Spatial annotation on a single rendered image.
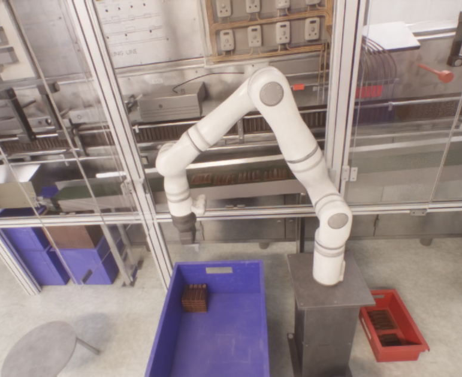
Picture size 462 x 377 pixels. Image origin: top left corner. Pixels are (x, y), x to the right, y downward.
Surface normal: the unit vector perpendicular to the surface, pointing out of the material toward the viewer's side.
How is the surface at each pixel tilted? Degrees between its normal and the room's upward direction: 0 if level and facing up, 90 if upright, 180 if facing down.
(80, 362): 0
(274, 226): 90
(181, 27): 90
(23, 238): 90
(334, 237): 90
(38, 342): 0
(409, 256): 0
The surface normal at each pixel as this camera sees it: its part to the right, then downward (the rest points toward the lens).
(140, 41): -0.11, 0.55
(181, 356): -0.13, -0.83
